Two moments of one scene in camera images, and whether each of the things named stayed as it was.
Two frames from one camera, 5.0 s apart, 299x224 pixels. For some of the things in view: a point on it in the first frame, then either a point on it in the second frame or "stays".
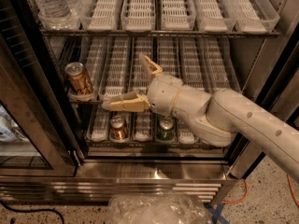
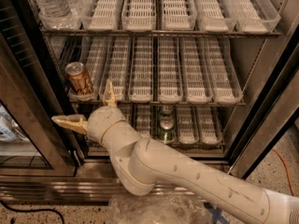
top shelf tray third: x=138 y=9 stays
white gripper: x=163 y=94 to x=102 y=122
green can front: x=165 y=128 stays
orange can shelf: x=78 y=82 stays
